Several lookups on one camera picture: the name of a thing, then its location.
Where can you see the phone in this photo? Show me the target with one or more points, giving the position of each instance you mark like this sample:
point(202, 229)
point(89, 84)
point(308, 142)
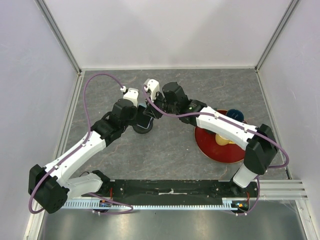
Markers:
point(140, 114)

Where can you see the slotted cable duct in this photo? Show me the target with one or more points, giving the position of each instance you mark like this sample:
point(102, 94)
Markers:
point(91, 203)

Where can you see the red round tray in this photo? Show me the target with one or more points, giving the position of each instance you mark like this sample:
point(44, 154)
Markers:
point(226, 154)

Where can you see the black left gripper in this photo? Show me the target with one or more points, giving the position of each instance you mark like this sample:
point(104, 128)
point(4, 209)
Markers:
point(133, 110)

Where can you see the aluminium frame post left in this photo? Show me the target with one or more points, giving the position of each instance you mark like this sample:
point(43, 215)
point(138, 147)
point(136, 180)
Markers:
point(42, 5)

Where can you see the aluminium front rail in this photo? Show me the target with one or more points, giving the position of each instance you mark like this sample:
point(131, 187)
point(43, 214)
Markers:
point(270, 188)

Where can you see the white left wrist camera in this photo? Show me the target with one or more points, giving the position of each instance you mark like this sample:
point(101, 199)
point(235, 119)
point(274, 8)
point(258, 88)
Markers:
point(131, 94)

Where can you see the aluminium frame post right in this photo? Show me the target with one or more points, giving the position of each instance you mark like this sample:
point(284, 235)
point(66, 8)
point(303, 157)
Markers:
point(277, 33)

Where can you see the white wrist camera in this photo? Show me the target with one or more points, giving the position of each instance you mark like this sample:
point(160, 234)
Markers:
point(131, 94)
point(152, 87)

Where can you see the dark blue cup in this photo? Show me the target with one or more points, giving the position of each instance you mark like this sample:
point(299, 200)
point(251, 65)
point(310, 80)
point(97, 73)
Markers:
point(235, 114)

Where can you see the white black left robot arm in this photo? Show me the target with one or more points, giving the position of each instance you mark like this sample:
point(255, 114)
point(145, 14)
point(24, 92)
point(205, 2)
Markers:
point(50, 185)

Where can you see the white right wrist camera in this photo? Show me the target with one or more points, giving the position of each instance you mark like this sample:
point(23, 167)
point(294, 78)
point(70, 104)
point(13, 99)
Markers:
point(152, 87)

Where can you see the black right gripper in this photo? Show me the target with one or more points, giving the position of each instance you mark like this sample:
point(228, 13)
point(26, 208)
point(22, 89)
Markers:
point(153, 110)

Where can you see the black phone stand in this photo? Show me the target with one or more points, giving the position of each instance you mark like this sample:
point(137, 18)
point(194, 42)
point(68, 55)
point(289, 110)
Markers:
point(142, 130)

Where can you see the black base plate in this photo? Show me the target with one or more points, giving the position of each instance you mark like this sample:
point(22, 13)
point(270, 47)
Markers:
point(183, 191)

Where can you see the aluminium frame post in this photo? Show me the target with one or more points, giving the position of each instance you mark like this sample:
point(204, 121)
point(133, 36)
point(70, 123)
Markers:
point(42, 5)
point(277, 33)

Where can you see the yellow mug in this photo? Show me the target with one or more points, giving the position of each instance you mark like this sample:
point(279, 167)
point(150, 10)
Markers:
point(222, 141)

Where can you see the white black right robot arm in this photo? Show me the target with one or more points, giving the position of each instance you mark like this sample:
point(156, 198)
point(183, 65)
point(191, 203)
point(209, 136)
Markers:
point(258, 143)

